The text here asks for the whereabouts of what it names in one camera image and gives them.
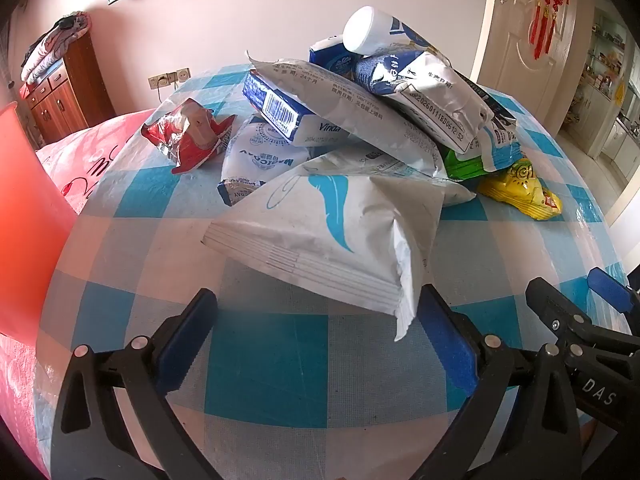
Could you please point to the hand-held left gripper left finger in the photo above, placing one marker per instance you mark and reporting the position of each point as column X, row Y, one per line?
column 186, row 345

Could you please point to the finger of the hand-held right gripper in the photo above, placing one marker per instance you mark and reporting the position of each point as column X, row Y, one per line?
column 550, row 300
column 612, row 290

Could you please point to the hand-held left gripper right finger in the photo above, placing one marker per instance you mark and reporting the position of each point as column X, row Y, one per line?
column 446, row 342

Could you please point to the yellow snack wrapper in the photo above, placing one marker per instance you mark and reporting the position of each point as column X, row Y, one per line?
column 515, row 187

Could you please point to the white wet wipes packet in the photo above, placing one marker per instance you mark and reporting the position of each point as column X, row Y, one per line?
column 325, row 230

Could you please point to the orange plastic basin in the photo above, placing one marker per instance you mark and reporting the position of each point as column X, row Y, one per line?
column 30, row 220

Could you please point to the white milk carton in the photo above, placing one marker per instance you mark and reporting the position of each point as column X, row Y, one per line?
column 435, row 105

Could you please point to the blue checkered tablecloth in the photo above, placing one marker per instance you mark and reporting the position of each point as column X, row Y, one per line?
column 265, row 360

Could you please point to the green snack packet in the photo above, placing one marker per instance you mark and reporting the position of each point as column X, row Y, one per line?
column 460, row 165

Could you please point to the white and blue packet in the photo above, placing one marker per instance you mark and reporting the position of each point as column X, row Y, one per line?
column 500, row 145

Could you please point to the red snack wrapper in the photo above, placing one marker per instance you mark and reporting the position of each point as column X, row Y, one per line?
column 185, row 135

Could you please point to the pink printed blanket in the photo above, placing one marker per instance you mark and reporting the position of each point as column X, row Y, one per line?
column 80, row 160

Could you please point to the kitchen cabinets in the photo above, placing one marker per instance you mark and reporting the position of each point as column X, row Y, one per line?
column 605, row 70

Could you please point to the white door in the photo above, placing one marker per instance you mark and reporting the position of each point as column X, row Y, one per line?
column 515, row 60

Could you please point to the large white foil bag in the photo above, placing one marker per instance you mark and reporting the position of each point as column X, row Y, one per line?
column 360, row 115

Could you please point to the wooden cabinet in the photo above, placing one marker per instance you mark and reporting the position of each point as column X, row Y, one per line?
column 75, row 95

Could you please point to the small blue tissue pack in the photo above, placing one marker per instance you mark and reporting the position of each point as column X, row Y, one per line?
column 332, row 57

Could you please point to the white plastic bottle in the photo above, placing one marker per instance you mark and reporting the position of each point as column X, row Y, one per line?
column 367, row 30

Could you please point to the pile of folded clothes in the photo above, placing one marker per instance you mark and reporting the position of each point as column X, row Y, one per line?
column 55, row 42

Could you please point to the wall socket strip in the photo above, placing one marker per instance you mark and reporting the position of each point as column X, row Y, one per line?
column 170, row 78

